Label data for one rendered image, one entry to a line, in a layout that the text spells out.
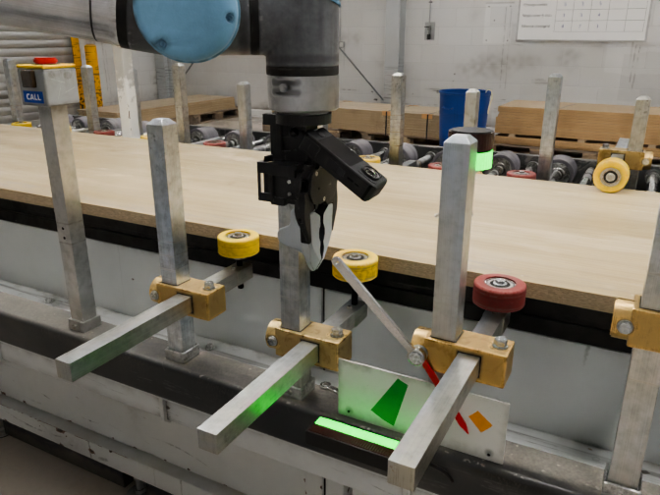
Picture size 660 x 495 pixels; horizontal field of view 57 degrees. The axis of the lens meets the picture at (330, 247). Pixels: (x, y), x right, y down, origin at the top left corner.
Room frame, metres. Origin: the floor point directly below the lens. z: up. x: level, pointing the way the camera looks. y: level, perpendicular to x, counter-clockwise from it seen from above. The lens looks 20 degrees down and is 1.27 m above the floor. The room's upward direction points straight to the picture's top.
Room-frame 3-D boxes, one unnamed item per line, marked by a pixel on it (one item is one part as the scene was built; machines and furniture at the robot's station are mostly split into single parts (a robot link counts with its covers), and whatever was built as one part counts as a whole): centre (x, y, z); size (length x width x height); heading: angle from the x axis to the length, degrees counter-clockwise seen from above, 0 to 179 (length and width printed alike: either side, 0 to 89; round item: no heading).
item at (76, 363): (0.92, 0.27, 0.83); 0.43 x 0.03 x 0.04; 152
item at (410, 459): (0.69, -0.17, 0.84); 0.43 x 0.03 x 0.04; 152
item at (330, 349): (0.87, 0.04, 0.80); 0.13 x 0.06 x 0.05; 62
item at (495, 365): (0.75, -0.19, 0.85); 0.13 x 0.06 x 0.05; 62
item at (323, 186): (0.78, 0.04, 1.12); 0.09 x 0.08 x 0.12; 62
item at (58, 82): (1.12, 0.51, 1.18); 0.07 x 0.07 x 0.08; 62
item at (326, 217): (0.79, 0.03, 1.01); 0.06 x 0.03 x 0.09; 62
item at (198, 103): (9.04, 2.44, 0.23); 2.41 x 0.77 x 0.17; 151
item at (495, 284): (0.86, -0.26, 0.85); 0.08 x 0.08 x 0.11
